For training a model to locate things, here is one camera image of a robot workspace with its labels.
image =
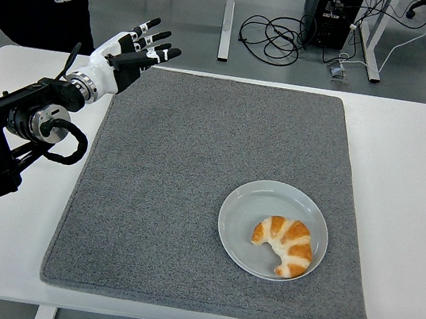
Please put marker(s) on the golden croissant bread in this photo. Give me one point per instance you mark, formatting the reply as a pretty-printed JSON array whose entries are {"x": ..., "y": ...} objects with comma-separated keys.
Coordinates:
[{"x": 297, "y": 236}]

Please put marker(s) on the grey floor socket box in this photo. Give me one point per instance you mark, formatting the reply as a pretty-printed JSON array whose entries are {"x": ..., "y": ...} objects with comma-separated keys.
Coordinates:
[{"x": 336, "y": 71}]

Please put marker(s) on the black computer tower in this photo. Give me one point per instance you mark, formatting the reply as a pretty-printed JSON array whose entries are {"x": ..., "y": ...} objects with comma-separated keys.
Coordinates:
[{"x": 342, "y": 34}]

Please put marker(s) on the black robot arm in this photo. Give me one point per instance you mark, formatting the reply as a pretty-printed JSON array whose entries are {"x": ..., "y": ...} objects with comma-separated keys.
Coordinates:
[{"x": 46, "y": 96}]

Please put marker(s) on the white table leg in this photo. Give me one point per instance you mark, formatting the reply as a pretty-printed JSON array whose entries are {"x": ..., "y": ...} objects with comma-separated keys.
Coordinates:
[{"x": 44, "y": 317}]

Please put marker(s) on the pale blue round plate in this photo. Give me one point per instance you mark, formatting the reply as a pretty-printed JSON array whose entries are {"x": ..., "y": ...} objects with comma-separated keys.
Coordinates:
[{"x": 241, "y": 212}]

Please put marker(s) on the white desk leg with foot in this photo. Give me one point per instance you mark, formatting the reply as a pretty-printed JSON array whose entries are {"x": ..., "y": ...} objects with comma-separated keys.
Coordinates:
[
  {"x": 372, "y": 63},
  {"x": 225, "y": 29}
]

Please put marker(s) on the grey fabric mat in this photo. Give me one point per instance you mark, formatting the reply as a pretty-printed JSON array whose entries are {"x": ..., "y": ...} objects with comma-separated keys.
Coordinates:
[{"x": 145, "y": 237}]

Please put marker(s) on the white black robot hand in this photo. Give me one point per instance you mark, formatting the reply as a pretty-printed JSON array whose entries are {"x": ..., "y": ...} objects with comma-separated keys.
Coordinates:
[{"x": 100, "y": 70}]

